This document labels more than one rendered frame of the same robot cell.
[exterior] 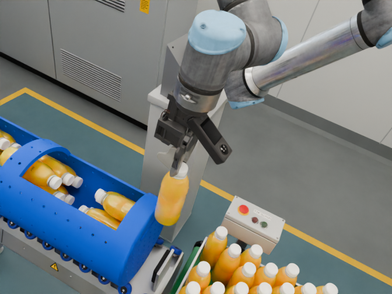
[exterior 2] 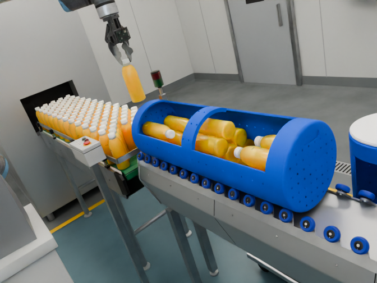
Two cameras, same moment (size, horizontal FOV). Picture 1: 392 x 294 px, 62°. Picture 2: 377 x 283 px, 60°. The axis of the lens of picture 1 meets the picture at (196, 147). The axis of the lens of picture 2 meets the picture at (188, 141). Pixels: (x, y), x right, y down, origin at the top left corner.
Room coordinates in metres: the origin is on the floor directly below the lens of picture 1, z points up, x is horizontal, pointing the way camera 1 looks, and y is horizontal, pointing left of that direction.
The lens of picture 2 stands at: (1.60, 1.21, 1.65)
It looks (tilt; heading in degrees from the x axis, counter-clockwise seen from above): 24 degrees down; 222
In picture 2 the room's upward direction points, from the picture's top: 16 degrees counter-clockwise
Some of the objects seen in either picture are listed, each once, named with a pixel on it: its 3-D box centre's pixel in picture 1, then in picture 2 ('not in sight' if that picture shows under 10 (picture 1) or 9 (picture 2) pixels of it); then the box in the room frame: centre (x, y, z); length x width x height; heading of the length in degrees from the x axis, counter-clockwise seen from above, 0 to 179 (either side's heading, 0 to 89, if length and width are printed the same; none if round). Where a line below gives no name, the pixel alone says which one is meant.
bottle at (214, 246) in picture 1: (214, 248); (118, 151); (0.64, -0.16, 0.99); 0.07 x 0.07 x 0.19
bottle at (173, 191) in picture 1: (172, 195); (132, 82); (0.55, 0.03, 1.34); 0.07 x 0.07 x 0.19
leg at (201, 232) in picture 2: not in sight; (202, 236); (0.47, 0.09, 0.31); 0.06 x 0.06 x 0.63; 75
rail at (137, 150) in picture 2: (181, 285); (148, 144); (0.50, -0.07, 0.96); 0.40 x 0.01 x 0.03; 165
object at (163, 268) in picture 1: (161, 269); not in sight; (0.52, 0.00, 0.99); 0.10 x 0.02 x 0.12; 165
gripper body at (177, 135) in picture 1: (184, 120); (115, 30); (0.55, 0.04, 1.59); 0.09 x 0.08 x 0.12; 73
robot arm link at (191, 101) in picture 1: (196, 91); (108, 11); (0.54, 0.03, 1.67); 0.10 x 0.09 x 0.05; 164
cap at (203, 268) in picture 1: (203, 268); not in sight; (0.50, -0.12, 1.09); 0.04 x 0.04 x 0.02
